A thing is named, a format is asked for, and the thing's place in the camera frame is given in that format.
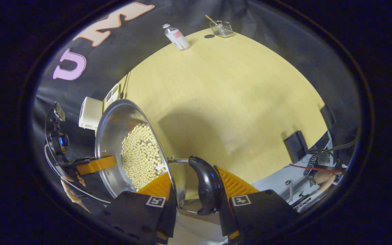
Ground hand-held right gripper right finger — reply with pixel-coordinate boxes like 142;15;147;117
215;166;300;243

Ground black power cable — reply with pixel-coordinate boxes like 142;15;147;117
120;71;131;99

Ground pile of yellow soybeans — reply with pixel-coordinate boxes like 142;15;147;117
121;123;167;191

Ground stainless steel pot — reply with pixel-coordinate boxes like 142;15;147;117
95;99;223;216

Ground clear plastic bottle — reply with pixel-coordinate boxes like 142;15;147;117
162;23;190;51

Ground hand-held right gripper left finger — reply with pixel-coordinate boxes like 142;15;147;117
102;172;179;245

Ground black rectangular block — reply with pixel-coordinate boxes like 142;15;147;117
283;131;309;163

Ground clear glass cup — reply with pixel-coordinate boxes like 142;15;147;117
210;20;234;38

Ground white divided bean dish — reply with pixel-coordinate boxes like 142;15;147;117
105;83;120;108

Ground white toaster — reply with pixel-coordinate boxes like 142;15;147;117
79;97;103;130

